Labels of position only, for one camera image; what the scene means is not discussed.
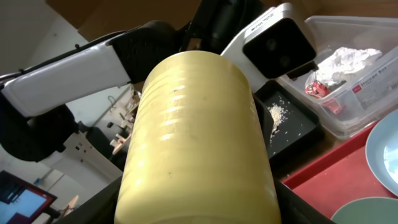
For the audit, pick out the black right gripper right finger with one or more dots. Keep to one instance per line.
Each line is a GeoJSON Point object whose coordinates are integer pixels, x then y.
{"type": "Point", "coordinates": [294, 210]}

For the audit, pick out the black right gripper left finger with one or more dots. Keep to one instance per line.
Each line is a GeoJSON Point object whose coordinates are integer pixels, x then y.
{"type": "Point", "coordinates": [99, 209]}

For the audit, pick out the green bowl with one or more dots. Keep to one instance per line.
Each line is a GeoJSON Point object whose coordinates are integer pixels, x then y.
{"type": "Point", "coordinates": [370, 210]}

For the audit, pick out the light blue plate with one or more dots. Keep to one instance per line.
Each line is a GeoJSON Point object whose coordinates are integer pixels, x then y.
{"type": "Point", "coordinates": [381, 151]}

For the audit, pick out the yellow plastic cup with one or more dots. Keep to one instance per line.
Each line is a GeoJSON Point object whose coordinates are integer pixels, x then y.
{"type": "Point", "coordinates": [197, 153]}

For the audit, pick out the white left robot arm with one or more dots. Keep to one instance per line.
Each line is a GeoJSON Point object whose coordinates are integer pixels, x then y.
{"type": "Point", "coordinates": [35, 119]}

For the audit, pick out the black food waste tray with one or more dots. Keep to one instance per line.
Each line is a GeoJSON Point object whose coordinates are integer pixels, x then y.
{"type": "Point", "coordinates": [299, 127]}

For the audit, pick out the red serving tray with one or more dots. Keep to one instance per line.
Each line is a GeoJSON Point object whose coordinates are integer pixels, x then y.
{"type": "Point", "coordinates": [338, 177]}

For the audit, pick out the computer monitor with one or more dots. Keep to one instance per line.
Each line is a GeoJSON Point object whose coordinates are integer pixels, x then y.
{"type": "Point", "coordinates": [21, 201]}

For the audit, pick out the rice and food scraps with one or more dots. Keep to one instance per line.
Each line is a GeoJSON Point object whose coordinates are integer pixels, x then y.
{"type": "Point", "coordinates": [278, 115]}

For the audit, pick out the red snack wrapper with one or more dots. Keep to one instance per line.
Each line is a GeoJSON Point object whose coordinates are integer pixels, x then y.
{"type": "Point", "coordinates": [319, 91]}

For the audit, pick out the clear plastic bin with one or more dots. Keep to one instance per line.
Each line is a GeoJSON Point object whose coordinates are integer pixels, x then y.
{"type": "Point", "coordinates": [356, 80]}

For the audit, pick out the crumpled white tissue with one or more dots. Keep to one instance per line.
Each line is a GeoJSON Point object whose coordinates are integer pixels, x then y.
{"type": "Point", "coordinates": [344, 64]}

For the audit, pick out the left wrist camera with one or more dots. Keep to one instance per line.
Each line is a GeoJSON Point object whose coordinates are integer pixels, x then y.
{"type": "Point", "coordinates": [276, 43]}

